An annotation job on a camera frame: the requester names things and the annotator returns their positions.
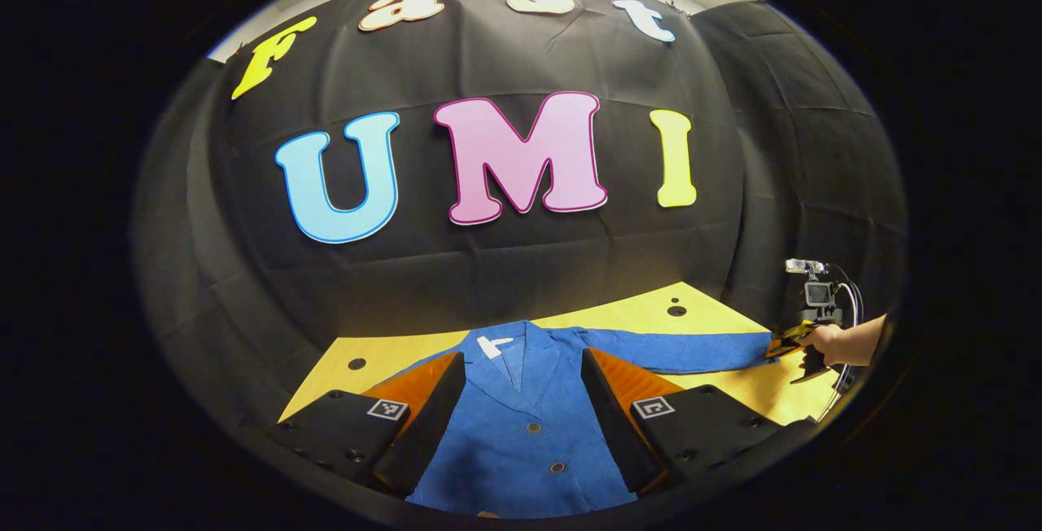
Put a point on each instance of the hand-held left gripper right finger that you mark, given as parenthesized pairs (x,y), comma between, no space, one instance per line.
(610,417)

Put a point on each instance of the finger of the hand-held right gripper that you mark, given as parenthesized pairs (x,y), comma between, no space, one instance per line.
(785,342)

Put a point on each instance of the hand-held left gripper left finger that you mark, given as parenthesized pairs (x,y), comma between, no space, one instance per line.
(431,417)

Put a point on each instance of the black backdrop cloth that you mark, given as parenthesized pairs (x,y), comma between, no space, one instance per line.
(488,262)

